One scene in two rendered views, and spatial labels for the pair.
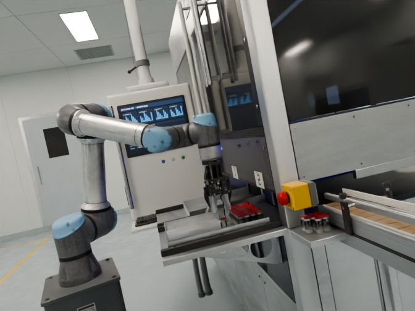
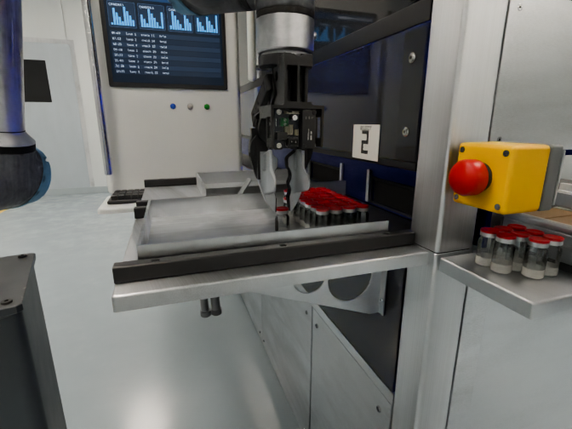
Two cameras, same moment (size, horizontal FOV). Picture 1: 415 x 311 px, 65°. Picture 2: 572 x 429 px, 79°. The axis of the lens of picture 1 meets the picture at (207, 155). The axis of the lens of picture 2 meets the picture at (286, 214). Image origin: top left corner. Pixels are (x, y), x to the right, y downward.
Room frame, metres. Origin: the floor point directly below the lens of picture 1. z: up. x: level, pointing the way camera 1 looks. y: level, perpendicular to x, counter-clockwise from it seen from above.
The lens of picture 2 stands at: (0.60, 0.06, 1.05)
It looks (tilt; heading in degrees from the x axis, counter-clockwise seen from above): 15 degrees down; 351
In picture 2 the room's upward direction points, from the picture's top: straight up
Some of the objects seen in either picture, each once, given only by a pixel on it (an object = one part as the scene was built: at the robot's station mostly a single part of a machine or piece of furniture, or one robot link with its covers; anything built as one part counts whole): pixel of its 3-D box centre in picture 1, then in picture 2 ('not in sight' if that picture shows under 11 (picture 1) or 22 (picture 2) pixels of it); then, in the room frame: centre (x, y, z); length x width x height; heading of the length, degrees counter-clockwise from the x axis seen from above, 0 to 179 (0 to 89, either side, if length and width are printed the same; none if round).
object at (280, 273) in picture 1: (222, 209); (254, 201); (2.04, -0.03, 0.73); 1.98 x 0.01 x 0.25; 10
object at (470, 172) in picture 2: (284, 198); (471, 177); (0.94, -0.20, 0.99); 0.04 x 0.04 x 0.04; 10
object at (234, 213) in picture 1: (235, 217); (303, 210); (1.17, -0.06, 0.90); 0.18 x 0.02 x 0.05; 9
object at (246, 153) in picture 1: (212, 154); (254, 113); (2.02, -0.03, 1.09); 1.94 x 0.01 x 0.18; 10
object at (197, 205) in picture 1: (221, 201); (265, 182); (1.51, -0.02, 0.90); 0.34 x 0.26 x 0.04; 100
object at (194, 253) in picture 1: (215, 218); (255, 209); (1.33, 0.02, 0.87); 0.70 x 0.48 x 0.02; 10
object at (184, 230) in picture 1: (212, 224); (254, 219); (1.15, 0.03, 0.90); 0.34 x 0.26 x 0.04; 100
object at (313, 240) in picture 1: (320, 232); (522, 276); (0.94, -0.29, 0.87); 0.14 x 0.13 x 0.02; 100
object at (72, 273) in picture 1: (78, 264); not in sight; (1.19, 0.55, 0.84); 0.15 x 0.15 x 0.10
